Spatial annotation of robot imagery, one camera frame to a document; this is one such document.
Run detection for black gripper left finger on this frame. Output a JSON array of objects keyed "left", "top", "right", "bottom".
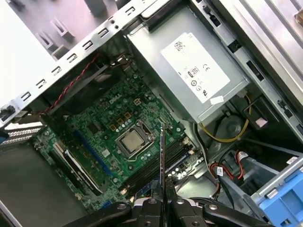
[{"left": 86, "top": 180, "right": 164, "bottom": 227}]

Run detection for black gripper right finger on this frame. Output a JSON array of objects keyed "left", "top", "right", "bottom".
[{"left": 166, "top": 181, "right": 273, "bottom": 227}]

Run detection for black RAM slot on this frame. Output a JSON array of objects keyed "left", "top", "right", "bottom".
[{"left": 118, "top": 139, "right": 189, "bottom": 191}]

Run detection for green RAM stick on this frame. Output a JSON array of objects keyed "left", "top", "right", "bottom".
[{"left": 134, "top": 152, "right": 193, "bottom": 199}]

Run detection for silver CPU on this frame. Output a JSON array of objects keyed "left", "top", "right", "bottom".
[{"left": 119, "top": 130, "right": 149, "bottom": 154}]

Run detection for black graphics card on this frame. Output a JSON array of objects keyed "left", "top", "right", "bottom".
[{"left": 48, "top": 141, "right": 108, "bottom": 197}]

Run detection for CPU socket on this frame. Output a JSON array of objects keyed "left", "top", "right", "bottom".
[{"left": 114, "top": 119, "right": 156, "bottom": 162}]

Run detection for blue expansion slot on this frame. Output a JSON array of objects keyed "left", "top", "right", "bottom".
[{"left": 72, "top": 130, "right": 107, "bottom": 176}]

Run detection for metal socket cover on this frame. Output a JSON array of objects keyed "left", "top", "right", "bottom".
[{"left": 115, "top": 119, "right": 156, "bottom": 161}]

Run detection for grey metal drive cage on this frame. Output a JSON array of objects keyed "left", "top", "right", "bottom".
[{"left": 220, "top": 137, "right": 303, "bottom": 227}]

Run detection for blue plastic bay carrier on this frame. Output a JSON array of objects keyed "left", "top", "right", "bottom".
[{"left": 258, "top": 165, "right": 303, "bottom": 227}]

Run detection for green motherboard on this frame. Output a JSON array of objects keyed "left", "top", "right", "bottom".
[{"left": 32, "top": 86, "right": 205, "bottom": 209}]

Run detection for black open PC case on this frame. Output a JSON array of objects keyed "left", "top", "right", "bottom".
[{"left": 0, "top": 0, "right": 303, "bottom": 227}]

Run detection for black case fan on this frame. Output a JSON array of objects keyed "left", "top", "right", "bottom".
[{"left": 41, "top": 53, "right": 124, "bottom": 115}]

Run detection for grey power supply unit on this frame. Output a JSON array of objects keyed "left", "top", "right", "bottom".
[{"left": 125, "top": 6, "right": 252, "bottom": 124}]

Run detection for blue video port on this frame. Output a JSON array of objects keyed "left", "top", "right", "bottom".
[{"left": 0, "top": 129, "right": 10, "bottom": 145}]

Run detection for yellow wire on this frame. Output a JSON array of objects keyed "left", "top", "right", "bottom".
[{"left": 197, "top": 93, "right": 252, "bottom": 143}]

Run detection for red black twisted wire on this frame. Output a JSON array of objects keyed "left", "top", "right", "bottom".
[{"left": 45, "top": 52, "right": 101, "bottom": 114}]

